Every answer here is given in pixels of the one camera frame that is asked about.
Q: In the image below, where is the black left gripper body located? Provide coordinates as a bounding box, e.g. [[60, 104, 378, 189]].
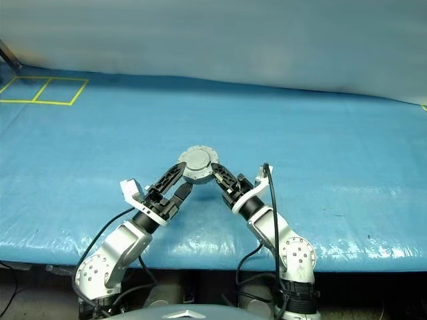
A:
[[141, 183, 180, 221]]

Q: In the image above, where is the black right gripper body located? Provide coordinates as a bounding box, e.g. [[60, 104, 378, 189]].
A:
[[222, 173, 254, 209]]

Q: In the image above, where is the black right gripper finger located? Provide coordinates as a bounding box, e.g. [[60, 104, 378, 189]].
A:
[[210, 162, 240, 193]]

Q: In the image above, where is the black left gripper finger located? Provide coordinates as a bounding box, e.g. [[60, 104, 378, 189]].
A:
[[153, 162, 187, 197], [172, 181, 193, 205]]

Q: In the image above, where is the grey round motor lid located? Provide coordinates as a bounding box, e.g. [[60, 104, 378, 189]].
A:
[[177, 144, 220, 175]]

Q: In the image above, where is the blue plastic table cover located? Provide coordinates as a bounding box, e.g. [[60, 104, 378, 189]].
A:
[[0, 63, 427, 273]]

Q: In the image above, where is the dark rounded cylinder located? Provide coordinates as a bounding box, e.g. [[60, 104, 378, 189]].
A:
[[238, 273, 278, 315], [143, 282, 185, 308]]

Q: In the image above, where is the grey robot torso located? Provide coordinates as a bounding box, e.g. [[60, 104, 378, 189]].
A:
[[125, 303, 243, 320]]

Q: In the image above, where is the dark metal bar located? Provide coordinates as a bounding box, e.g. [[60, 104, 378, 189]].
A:
[[0, 37, 23, 71]]

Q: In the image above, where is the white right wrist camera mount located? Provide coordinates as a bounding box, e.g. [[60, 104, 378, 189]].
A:
[[231, 163, 275, 215]]

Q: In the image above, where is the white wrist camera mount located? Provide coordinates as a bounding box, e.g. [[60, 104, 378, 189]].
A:
[[119, 178, 171, 227], [231, 163, 275, 215]]

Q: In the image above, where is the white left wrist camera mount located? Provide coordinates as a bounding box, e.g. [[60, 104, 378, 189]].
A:
[[119, 178, 171, 227]]

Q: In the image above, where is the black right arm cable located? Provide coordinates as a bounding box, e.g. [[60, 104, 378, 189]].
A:
[[234, 161, 288, 320]]

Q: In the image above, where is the thin black wire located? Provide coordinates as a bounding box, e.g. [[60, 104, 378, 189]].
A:
[[0, 261, 18, 308]]

